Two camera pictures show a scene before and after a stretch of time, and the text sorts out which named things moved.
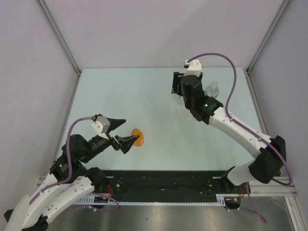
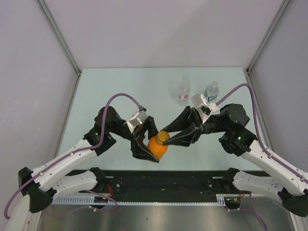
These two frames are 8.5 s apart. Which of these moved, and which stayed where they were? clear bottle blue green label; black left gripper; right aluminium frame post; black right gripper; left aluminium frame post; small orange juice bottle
Moved: black left gripper; small orange juice bottle; black right gripper
Stayed: clear bottle blue green label; left aluminium frame post; right aluminium frame post
